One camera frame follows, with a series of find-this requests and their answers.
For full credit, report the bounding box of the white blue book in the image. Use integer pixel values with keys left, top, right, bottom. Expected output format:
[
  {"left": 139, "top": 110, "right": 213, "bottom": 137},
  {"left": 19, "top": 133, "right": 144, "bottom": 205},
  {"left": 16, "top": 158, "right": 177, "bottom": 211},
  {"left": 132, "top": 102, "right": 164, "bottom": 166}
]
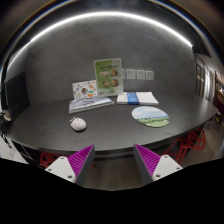
[{"left": 117, "top": 92, "right": 159, "bottom": 105}]

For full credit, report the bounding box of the white computer mouse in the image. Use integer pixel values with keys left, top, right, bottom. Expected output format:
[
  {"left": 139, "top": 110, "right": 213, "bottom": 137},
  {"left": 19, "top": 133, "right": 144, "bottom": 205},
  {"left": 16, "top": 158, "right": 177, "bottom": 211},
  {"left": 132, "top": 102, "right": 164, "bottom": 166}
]
[{"left": 70, "top": 117, "right": 86, "bottom": 132}]

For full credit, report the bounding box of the green menu sign stand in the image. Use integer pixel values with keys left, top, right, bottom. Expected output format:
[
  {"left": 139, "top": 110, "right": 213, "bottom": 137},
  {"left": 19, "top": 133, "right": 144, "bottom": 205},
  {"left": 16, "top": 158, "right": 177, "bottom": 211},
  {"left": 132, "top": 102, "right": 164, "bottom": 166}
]
[{"left": 94, "top": 58, "right": 123, "bottom": 96}]

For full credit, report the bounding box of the white wall socket plate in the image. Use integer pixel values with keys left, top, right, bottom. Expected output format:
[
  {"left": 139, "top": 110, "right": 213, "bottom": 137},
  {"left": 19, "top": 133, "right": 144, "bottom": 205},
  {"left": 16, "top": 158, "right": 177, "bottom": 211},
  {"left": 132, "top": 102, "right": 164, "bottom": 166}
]
[
  {"left": 126, "top": 69, "right": 136, "bottom": 79},
  {"left": 146, "top": 71, "right": 154, "bottom": 81},
  {"left": 137, "top": 70, "right": 146, "bottom": 80}
]

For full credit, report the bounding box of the colourful sticker laptop lid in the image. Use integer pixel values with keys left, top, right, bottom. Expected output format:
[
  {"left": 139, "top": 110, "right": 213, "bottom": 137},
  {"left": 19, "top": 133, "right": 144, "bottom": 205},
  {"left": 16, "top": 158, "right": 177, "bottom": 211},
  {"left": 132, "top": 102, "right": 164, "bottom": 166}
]
[{"left": 72, "top": 80, "right": 97, "bottom": 100}]

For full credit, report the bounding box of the red metal chair right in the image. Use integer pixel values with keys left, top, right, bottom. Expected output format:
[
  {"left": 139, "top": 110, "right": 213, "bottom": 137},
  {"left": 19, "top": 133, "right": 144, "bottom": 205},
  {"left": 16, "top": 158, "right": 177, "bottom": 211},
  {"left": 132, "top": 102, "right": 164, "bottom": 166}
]
[{"left": 164, "top": 129, "right": 206, "bottom": 164}]

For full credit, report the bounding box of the round landscape mouse pad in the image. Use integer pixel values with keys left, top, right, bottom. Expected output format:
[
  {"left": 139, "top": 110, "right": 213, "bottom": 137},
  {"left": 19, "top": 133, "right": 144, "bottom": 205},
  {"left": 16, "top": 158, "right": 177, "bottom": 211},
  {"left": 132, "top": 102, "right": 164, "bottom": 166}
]
[{"left": 132, "top": 106, "right": 170, "bottom": 128}]

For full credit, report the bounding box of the grey laptop keyboard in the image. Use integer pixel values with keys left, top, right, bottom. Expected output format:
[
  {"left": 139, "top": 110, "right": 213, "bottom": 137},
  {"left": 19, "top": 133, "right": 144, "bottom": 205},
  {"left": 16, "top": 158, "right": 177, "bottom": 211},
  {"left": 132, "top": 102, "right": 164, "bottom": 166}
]
[{"left": 69, "top": 97, "right": 114, "bottom": 114}]

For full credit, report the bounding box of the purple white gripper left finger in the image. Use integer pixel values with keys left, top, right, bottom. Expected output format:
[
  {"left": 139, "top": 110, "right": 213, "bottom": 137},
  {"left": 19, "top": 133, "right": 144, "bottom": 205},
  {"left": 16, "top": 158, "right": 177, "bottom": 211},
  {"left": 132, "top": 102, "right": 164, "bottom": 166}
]
[{"left": 46, "top": 145, "right": 95, "bottom": 184}]

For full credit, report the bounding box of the curved ceiling light strip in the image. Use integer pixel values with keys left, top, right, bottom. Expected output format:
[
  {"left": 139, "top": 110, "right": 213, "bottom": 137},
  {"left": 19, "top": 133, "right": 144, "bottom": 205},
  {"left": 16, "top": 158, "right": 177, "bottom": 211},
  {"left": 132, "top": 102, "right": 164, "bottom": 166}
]
[{"left": 6, "top": 10, "right": 194, "bottom": 73}]

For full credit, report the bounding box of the red metal chair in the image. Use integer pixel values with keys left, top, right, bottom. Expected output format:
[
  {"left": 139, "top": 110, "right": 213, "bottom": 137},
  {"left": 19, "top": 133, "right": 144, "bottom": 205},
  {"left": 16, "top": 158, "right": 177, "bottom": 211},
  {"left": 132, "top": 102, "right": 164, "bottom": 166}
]
[
  {"left": 40, "top": 152, "right": 59, "bottom": 168},
  {"left": 164, "top": 129, "right": 206, "bottom": 164}
]

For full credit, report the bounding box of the red metal chair left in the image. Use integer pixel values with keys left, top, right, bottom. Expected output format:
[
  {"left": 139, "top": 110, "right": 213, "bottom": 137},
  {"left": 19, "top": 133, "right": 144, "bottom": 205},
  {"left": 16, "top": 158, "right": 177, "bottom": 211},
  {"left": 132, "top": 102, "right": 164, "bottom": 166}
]
[{"left": 40, "top": 152, "right": 59, "bottom": 168}]

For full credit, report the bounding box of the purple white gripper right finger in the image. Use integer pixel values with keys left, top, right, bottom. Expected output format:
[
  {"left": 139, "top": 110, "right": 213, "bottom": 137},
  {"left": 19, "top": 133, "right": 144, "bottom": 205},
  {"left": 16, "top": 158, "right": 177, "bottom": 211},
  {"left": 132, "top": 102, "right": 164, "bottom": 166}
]
[{"left": 133, "top": 144, "right": 182, "bottom": 182}]

